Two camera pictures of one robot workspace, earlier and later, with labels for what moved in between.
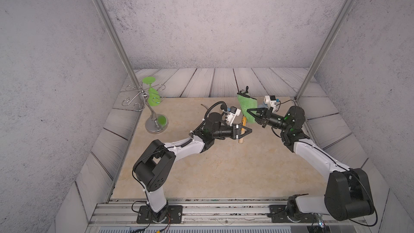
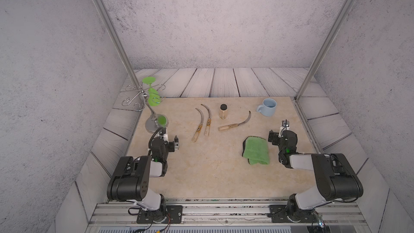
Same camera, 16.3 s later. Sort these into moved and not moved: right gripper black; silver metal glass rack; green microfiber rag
Moved: green microfiber rag; right gripper black
Not moved: silver metal glass rack
